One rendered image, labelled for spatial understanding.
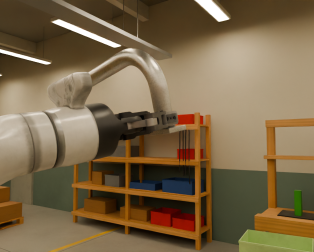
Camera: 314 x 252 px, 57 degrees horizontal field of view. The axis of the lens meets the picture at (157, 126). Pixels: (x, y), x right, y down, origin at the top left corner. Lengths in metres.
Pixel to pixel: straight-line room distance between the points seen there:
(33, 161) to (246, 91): 4.93
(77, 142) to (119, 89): 6.28
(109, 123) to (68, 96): 0.06
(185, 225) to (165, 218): 0.40
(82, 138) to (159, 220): 5.04
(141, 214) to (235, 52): 3.38
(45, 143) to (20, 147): 0.03
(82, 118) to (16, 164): 0.09
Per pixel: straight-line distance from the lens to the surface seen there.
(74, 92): 0.36
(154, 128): 0.38
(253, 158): 5.09
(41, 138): 0.34
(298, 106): 4.97
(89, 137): 0.36
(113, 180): 5.88
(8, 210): 6.83
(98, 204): 6.31
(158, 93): 0.47
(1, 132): 0.33
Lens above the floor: 1.68
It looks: 4 degrees up
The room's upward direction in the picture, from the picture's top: straight up
